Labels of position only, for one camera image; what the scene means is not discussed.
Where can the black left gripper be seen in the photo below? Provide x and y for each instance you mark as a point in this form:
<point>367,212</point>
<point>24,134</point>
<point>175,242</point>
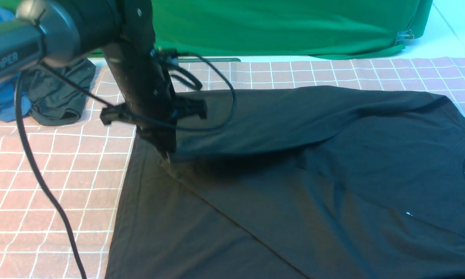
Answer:
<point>150,101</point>

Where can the gray long-sleeve top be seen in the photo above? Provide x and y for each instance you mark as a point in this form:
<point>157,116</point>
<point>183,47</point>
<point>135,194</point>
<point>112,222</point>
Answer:
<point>317,182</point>

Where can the gray left robot arm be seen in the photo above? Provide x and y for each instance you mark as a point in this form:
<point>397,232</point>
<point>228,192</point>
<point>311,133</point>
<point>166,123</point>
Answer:
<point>58,32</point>

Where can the pink grid-pattern table cloth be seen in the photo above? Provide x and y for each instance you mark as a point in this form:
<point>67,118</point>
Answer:
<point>84,164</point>

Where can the dark crumpled garment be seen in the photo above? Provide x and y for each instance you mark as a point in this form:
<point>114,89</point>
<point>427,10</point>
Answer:
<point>53,102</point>

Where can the blue crumpled garment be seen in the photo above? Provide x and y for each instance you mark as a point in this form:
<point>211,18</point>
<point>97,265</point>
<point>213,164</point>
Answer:
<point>7,88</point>

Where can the green backdrop cloth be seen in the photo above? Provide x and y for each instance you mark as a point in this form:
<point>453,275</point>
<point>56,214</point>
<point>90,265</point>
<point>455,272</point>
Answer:
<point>328,29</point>

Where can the metal binder clip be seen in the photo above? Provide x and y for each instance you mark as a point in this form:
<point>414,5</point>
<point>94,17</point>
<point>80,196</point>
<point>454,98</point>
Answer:
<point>404,36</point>

